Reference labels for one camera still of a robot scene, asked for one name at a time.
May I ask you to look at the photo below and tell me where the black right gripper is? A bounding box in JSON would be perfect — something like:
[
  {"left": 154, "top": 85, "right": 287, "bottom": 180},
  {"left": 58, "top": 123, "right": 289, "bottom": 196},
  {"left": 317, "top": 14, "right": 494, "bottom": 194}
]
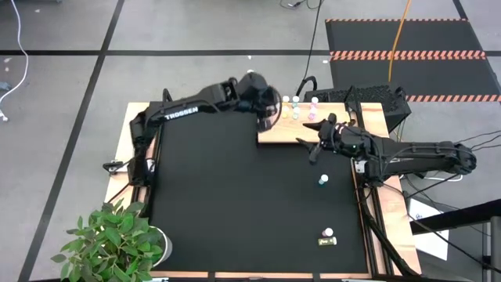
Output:
[{"left": 295, "top": 113, "right": 371, "bottom": 164}]

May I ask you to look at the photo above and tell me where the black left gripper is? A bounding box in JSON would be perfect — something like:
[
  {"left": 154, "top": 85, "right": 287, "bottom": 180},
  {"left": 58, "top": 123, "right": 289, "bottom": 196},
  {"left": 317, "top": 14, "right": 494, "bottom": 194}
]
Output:
[{"left": 242, "top": 72, "right": 282, "bottom": 133}]

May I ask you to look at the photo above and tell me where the light wooden shelf board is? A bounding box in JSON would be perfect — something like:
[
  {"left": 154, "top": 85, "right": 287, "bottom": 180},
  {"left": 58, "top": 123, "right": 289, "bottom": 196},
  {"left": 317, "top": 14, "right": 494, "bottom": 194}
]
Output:
[{"left": 257, "top": 102, "right": 353, "bottom": 145}]

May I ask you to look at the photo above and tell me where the black perforated computer case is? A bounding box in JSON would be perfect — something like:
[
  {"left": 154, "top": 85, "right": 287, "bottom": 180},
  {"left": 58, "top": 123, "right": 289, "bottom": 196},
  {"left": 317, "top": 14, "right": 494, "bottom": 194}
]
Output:
[{"left": 304, "top": 85, "right": 413, "bottom": 132}]

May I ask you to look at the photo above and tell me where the black table mat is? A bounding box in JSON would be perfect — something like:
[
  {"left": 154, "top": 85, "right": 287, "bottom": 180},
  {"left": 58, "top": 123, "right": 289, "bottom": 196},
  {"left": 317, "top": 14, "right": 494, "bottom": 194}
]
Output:
[{"left": 150, "top": 106, "right": 371, "bottom": 274}]

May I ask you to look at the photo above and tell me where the black hazard-striped floor mat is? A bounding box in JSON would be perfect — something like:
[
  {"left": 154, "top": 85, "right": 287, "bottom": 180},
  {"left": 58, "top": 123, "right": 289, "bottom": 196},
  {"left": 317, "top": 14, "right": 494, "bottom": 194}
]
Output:
[{"left": 325, "top": 18, "right": 501, "bottom": 103}]

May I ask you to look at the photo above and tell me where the white paper sheet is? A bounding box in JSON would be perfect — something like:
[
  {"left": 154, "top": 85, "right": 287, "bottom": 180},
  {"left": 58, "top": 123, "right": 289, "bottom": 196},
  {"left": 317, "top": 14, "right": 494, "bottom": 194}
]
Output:
[{"left": 407, "top": 197, "right": 450, "bottom": 262}]

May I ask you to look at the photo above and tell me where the white plant pot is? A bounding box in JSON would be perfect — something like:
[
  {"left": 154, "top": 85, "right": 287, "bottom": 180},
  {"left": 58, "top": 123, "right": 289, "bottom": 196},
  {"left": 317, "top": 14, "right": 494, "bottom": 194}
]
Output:
[{"left": 150, "top": 226, "right": 173, "bottom": 267}]

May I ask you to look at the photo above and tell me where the black table clamp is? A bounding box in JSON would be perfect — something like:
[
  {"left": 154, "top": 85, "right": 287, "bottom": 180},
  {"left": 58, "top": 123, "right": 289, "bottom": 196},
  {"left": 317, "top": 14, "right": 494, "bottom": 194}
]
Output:
[{"left": 102, "top": 159, "right": 127, "bottom": 175}]

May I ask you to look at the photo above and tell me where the black metal bar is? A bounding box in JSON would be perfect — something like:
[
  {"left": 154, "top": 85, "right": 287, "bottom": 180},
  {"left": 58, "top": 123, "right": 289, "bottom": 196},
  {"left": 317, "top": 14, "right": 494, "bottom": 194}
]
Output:
[{"left": 409, "top": 198, "right": 501, "bottom": 236}]

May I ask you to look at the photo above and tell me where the green leafy potted plant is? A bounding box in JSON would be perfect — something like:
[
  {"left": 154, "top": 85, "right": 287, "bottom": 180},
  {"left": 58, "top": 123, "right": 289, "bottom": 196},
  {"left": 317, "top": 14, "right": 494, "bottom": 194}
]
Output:
[{"left": 50, "top": 198, "right": 166, "bottom": 282}]

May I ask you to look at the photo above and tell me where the black aluminium table frame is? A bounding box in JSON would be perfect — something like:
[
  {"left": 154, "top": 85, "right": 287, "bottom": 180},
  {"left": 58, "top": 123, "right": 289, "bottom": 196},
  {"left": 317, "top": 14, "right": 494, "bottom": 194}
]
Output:
[{"left": 140, "top": 88, "right": 422, "bottom": 281}]

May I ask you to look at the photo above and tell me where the black hanging cable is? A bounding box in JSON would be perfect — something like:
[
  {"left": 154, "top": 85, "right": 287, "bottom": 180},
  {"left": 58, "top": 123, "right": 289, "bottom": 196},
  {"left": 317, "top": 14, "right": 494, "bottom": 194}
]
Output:
[{"left": 295, "top": 0, "right": 324, "bottom": 102}]

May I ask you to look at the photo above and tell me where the yellow hanging cable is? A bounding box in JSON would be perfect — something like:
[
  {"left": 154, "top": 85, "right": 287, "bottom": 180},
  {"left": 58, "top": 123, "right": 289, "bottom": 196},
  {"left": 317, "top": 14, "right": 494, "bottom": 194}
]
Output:
[{"left": 387, "top": 0, "right": 413, "bottom": 82}]

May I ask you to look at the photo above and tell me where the black cable sleeve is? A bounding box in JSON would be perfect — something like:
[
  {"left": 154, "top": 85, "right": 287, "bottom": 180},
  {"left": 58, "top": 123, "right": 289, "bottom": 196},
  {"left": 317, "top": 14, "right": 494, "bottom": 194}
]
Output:
[{"left": 358, "top": 183, "right": 418, "bottom": 277}]

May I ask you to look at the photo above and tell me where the white power cable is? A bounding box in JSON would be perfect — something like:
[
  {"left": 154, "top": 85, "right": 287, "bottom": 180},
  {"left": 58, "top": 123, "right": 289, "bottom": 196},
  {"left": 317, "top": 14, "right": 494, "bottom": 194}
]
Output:
[{"left": 422, "top": 172, "right": 465, "bottom": 183}]

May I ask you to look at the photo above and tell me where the black floor cable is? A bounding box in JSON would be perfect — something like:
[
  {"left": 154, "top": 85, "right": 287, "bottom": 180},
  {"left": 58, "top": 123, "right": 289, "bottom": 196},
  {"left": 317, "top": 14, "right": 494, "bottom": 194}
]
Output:
[{"left": 456, "top": 131, "right": 501, "bottom": 153}]

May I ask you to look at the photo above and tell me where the grey metal post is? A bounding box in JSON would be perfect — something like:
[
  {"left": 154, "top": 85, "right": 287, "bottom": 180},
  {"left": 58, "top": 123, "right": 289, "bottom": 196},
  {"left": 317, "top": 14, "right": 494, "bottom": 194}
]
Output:
[{"left": 481, "top": 215, "right": 501, "bottom": 282}]

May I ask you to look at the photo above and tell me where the white floor cable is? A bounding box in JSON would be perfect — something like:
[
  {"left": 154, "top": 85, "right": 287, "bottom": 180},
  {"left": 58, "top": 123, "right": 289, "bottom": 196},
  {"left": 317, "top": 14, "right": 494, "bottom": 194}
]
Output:
[{"left": 0, "top": 0, "right": 29, "bottom": 122}]

